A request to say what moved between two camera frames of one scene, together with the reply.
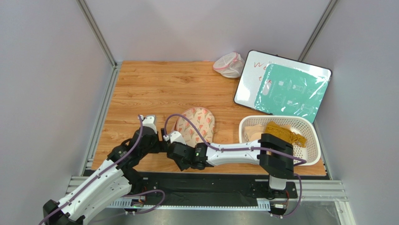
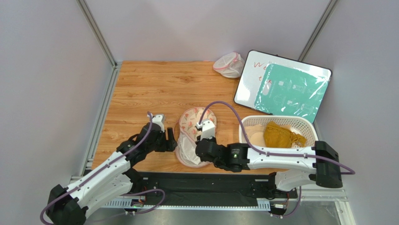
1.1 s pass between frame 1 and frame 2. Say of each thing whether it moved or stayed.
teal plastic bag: stayed
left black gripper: stayed
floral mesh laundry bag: stayed
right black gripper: moved
